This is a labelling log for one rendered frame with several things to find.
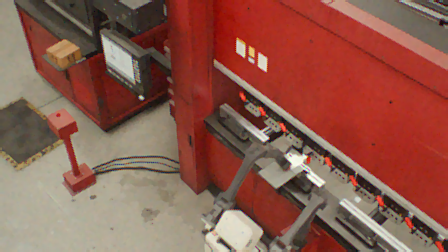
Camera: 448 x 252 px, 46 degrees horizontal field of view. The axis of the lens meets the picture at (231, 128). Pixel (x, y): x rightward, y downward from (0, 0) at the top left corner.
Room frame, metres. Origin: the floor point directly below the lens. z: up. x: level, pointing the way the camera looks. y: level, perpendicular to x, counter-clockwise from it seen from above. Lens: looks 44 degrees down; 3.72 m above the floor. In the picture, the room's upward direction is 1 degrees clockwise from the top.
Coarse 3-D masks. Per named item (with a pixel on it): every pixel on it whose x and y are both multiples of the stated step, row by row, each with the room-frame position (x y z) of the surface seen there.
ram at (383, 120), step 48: (240, 0) 2.91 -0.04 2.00; (288, 48) 2.58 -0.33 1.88; (336, 48) 2.33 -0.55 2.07; (288, 96) 2.55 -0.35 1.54; (336, 96) 2.28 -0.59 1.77; (384, 96) 2.07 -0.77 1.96; (432, 96) 1.89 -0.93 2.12; (336, 144) 2.23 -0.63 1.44; (384, 144) 2.01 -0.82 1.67; (432, 144) 1.83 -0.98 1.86; (432, 192) 1.76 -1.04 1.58
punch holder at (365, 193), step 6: (360, 180) 2.07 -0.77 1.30; (366, 180) 2.04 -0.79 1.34; (354, 186) 2.09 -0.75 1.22; (366, 186) 2.03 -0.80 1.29; (372, 186) 2.01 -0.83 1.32; (360, 192) 2.05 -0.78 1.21; (366, 192) 2.02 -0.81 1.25; (372, 192) 2.00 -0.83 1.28; (378, 192) 2.01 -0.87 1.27; (366, 198) 2.01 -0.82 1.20; (372, 198) 1.99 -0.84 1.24
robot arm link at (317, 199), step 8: (312, 200) 1.84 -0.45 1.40; (320, 200) 1.83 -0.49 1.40; (304, 208) 1.80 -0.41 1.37; (312, 208) 1.80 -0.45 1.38; (304, 216) 1.76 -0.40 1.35; (296, 224) 1.72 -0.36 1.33; (288, 232) 1.69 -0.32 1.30; (296, 232) 1.69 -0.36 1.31; (280, 240) 1.66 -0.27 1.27; (288, 240) 1.65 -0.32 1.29; (288, 248) 1.61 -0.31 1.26
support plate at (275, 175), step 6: (270, 168) 2.42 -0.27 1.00; (276, 168) 2.42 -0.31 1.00; (294, 168) 2.43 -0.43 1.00; (300, 168) 2.43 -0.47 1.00; (264, 174) 2.37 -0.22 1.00; (270, 174) 2.37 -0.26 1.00; (276, 174) 2.37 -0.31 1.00; (282, 174) 2.37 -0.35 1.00; (288, 174) 2.37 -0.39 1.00; (294, 174) 2.37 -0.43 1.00; (270, 180) 2.31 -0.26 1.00; (276, 180) 2.32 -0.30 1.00; (282, 180) 2.32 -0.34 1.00; (288, 180) 2.33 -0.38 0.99; (276, 186) 2.26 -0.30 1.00
